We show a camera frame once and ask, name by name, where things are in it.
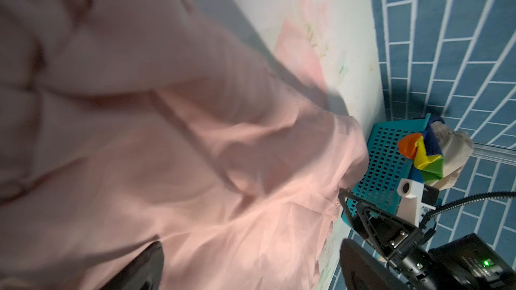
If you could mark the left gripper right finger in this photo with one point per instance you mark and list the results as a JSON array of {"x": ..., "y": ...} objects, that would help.
[{"x": 362, "y": 271}]

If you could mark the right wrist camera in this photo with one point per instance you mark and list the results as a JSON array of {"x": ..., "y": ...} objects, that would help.
[{"x": 414, "y": 197}]

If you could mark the teal plastic basket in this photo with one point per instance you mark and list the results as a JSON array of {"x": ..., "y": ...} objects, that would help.
[{"x": 387, "y": 167}]

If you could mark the pink shorts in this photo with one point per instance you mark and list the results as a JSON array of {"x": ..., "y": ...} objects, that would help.
[{"x": 129, "y": 122}]

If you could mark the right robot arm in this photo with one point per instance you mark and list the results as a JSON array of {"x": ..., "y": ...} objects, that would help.
[{"x": 466, "y": 263}]

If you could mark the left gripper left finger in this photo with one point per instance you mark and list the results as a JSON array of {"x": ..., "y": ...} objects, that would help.
[{"x": 143, "y": 272}]

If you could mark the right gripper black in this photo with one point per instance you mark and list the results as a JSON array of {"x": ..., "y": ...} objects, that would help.
[{"x": 397, "y": 241}]

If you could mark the multicolour cloth in basket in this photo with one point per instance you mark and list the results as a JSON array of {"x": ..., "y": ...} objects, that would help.
[{"x": 424, "y": 150}]

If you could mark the beige shorts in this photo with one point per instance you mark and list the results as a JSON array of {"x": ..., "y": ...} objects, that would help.
[{"x": 457, "y": 148}]

